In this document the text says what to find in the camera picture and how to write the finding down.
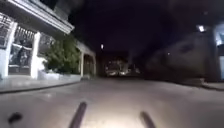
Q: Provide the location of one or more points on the raised pavement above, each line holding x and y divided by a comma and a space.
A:
30, 83

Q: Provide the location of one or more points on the dark wall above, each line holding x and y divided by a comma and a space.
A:
180, 58

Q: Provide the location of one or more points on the pavement kerb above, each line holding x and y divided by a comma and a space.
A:
213, 86

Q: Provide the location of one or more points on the white building with grilles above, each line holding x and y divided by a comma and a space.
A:
23, 43

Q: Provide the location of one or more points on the green bush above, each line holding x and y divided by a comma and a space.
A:
63, 56

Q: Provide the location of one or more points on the robot's own part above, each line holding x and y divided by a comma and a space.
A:
77, 116
147, 120

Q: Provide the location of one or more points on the dark asphalt road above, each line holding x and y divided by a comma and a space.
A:
113, 96

